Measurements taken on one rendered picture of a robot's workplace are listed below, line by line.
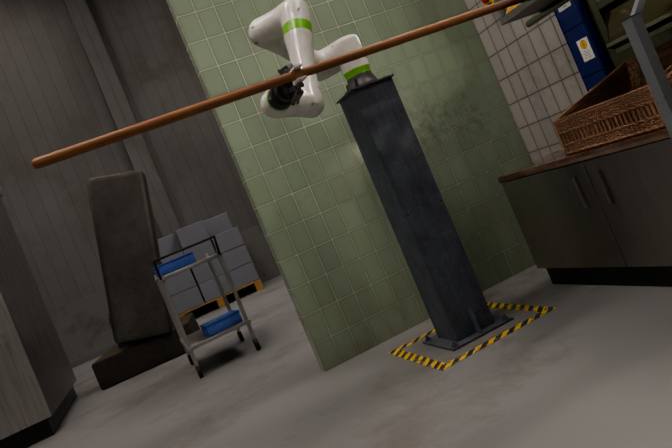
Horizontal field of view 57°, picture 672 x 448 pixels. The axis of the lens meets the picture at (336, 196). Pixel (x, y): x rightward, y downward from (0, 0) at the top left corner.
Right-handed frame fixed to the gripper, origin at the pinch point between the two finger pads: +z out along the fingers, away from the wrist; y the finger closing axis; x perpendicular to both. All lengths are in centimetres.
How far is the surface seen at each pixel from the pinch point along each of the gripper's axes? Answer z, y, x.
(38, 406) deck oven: -321, 98, 167
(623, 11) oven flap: -24, 15, -157
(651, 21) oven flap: -8, 24, -151
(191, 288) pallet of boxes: -720, 85, 15
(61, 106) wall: -828, -246, 82
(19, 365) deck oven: -321, 66, 168
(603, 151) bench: -3, 63, -100
